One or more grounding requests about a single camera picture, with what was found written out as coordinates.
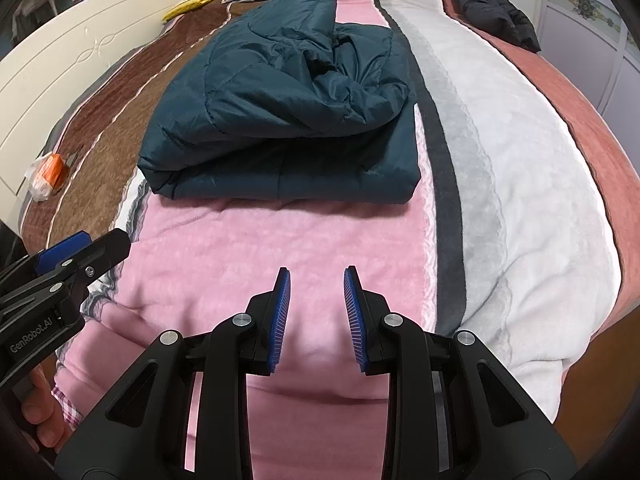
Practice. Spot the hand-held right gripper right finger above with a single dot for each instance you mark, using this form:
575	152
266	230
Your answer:
356	320

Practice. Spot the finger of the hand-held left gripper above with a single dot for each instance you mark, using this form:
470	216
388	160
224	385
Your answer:
62	249
105	250

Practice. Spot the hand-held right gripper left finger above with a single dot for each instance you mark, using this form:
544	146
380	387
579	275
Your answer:
277	320

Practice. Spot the dark teal puffer jacket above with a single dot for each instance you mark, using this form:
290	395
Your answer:
280	110

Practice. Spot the person's left hand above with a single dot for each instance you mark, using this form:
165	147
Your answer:
42	410

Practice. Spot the pink plaid cloth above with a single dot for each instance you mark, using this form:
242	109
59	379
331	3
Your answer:
67	405

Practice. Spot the orange and white packet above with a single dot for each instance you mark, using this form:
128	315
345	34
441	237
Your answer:
50	172

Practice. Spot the pink grey white plush blanket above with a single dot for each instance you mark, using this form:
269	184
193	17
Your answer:
300	240

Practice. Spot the cream wooden headboard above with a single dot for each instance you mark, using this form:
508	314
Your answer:
60	60

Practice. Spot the yellow pillow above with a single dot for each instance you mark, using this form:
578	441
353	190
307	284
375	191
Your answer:
195	5

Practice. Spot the black puffer jacket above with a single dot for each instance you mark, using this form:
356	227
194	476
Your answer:
485	5

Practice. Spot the white wardrobe with ornaments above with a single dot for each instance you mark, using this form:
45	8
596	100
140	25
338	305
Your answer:
595	35

